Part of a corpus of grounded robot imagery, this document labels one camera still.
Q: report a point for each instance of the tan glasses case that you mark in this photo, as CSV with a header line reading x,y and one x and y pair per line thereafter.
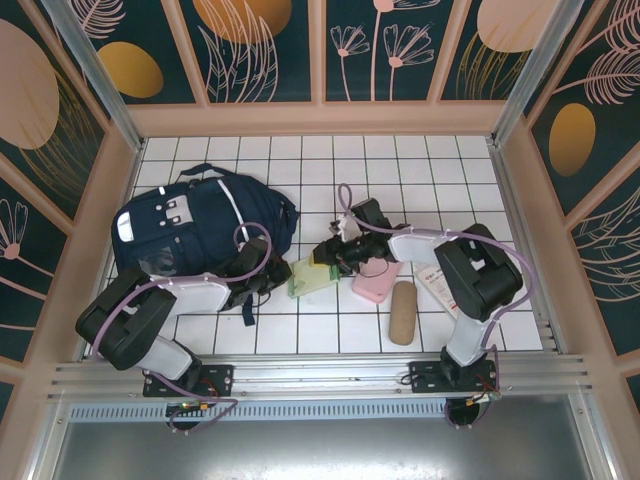
x,y
403,312

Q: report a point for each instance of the white red package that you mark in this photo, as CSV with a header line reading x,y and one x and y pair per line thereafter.
x,y
440,290

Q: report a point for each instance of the right black mount plate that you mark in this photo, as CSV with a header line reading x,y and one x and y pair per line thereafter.
x,y
425,377

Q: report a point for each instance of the pink pencil case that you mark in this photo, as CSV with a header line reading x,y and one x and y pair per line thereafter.
x,y
377,285

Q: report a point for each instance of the green notebook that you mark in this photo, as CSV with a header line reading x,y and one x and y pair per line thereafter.
x,y
312,280

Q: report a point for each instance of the navy blue backpack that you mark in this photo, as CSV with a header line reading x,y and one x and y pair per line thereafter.
x,y
200,220

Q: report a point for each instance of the aluminium frame post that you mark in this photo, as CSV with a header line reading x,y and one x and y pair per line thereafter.
x,y
540,60
90,65

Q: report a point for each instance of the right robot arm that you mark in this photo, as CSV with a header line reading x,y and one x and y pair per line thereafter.
x,y
415,250

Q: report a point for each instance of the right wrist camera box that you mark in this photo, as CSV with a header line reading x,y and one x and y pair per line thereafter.
x,y
342,225

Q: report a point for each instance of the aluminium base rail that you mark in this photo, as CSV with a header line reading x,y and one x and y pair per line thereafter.
x,y
320,372

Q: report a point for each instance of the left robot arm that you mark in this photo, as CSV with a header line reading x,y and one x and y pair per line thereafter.
x,y
200,295

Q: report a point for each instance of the left black mount plate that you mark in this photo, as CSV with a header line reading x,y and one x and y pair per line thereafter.
x,y
220,376

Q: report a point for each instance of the black mount plate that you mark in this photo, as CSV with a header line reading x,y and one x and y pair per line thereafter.
x,y
220,376
425,377

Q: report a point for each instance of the aluminium side rail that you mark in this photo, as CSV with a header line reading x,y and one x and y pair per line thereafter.
x,y
524,235

